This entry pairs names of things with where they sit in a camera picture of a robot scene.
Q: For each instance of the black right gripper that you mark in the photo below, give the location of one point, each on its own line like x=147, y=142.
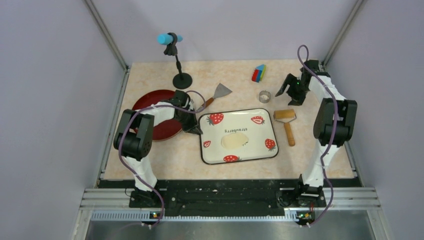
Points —
x=297, y=100

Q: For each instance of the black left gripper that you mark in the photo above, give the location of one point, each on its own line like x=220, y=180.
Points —
x=193, y=127

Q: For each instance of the wooden dough roller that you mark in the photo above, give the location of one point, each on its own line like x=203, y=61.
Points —
x=286, y=116

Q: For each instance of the white strawberry print tray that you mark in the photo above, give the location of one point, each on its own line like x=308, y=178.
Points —
x=255, y=123

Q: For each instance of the white dough lump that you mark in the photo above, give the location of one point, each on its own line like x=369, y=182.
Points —
x=234, y=140

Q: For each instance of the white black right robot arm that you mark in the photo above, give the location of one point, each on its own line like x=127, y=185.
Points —
x=333, y=125

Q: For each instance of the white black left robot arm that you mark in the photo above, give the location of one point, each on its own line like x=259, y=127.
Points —
x=134, y=139

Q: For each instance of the dark red round plate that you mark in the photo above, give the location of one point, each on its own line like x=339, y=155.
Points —
x=166, y=129

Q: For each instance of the colourful block toy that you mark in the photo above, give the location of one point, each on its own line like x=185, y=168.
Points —
x=259, y=73

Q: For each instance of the black microphone stand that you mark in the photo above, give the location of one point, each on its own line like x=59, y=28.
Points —
x=181, y=80

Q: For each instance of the blue toy microphone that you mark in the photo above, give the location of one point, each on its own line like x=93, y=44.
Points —
x=168, y=38

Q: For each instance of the metal scraper wooden handle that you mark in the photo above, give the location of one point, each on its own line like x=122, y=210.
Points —
x=220, y=91

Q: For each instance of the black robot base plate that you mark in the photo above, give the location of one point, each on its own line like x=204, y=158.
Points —
x=222, y=198

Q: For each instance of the aluminium frame rail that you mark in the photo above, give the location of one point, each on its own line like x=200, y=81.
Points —
x=355, y=214

